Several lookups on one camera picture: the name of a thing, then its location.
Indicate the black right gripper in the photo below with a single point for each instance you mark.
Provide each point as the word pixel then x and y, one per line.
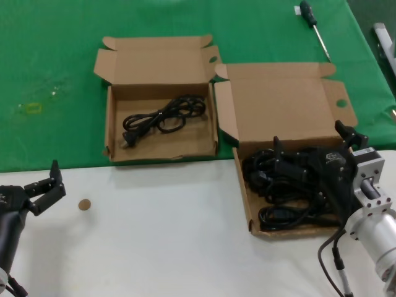
pixel 332 167

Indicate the small white tape piece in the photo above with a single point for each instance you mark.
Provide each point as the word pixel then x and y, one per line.
pixel 297 10

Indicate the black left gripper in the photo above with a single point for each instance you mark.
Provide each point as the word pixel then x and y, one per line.
pixel 10 216

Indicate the open brown cardboard box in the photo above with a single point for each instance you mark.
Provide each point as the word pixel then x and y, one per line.
pixel 278 102
pixel 193 143

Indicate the round brown cardboard disc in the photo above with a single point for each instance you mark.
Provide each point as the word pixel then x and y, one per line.
pixel 84 204

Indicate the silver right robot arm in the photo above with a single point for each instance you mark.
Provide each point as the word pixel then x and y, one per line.
pixel 374 229

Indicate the grey aluminium frame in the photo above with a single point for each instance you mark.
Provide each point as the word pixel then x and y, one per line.
pixel 385 40

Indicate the green table cloth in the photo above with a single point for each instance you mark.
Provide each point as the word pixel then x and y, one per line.
pixel 46 46

